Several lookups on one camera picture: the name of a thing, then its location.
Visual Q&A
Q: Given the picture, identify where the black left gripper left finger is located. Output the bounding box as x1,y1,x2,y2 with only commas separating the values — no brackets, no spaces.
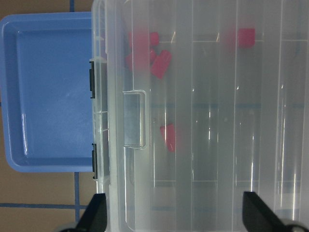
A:
74,193,107,232

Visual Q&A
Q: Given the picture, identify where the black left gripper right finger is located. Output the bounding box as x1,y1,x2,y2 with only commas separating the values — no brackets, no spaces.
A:
242,191,291,232

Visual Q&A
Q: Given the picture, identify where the red block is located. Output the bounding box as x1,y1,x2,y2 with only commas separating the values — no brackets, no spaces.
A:
125,48,157,71
127,31,159,48
160,124,176,152
150,50,172,79

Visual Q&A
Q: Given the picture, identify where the clear plastic box lid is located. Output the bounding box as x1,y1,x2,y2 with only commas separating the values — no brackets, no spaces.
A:
104,0,309,232

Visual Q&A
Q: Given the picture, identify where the blue plastic tray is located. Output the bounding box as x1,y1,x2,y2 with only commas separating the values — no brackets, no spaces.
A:
0,12,93,173

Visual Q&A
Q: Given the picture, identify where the red block far corner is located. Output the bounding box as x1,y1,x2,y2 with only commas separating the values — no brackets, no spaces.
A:
225,28,255,49

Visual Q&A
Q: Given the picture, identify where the clear plastic storage box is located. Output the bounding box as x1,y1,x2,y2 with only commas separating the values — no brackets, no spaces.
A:
90,0,109,193

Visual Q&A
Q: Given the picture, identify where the red block by box wall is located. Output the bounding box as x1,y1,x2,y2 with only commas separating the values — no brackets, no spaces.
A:
125,48,157,71

